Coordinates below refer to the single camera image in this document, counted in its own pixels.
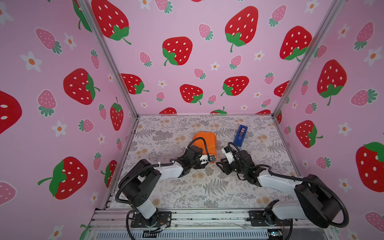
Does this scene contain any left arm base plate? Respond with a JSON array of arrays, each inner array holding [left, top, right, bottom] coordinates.
[[130, 211, 172, 228]]

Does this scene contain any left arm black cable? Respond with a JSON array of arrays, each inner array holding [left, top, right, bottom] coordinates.
[[114, 137, 212, 240]]

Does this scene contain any blue tape dispenser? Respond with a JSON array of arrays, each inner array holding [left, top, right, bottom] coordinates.
[[233, 125, 248, 147]]

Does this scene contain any orange wrapping paper sheet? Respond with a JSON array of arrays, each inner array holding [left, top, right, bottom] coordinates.
[[193, 132, 217, 164]]

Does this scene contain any aluminium corner post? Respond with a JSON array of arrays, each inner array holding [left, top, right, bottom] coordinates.
[[272, 0, 345, 120], [79, 0, 139, 120]]

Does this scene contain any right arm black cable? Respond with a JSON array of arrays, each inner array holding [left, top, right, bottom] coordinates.
[[226, 142, 350, 240]]

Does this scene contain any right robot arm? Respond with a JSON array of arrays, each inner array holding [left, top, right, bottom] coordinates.
[[216, 147, 349, 229]]

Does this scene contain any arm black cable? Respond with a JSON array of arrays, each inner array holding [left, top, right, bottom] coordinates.
[[114, 137, 212, 240], [226, 142, 350, 240]]

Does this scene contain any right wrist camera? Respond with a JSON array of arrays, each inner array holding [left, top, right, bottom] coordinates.
[[222, 148, 235, 164]]

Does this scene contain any left aluminium corner post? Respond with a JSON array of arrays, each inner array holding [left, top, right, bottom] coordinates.
[[79, 0, 139, 120]]

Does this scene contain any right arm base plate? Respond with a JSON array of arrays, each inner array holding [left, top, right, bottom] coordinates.
[[246, 211, 290, 227]]

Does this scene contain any right aluminium corner post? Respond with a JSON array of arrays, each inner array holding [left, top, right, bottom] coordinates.
[[272, 0, 345, 120]]

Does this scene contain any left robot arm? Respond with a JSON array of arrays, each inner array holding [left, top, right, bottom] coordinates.
[[115, 145, 216, 220]]

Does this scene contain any aluminium front frame rail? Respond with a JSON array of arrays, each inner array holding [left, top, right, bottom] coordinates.
[[84, 209, 341, 240]]

